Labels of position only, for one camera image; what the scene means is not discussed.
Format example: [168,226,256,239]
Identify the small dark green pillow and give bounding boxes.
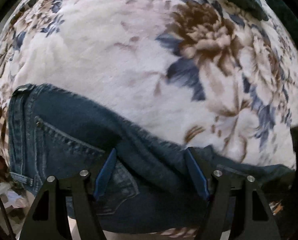
[251,0,298,55]

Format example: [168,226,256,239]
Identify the blue denim pants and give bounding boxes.
[7,83,297,234]

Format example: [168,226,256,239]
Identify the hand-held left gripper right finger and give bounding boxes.
[184,146,282,240]

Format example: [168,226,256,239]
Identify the floral printed blanket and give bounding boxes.
[0,0,298,238]

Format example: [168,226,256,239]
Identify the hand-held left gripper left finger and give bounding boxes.
[19,148,117,240]

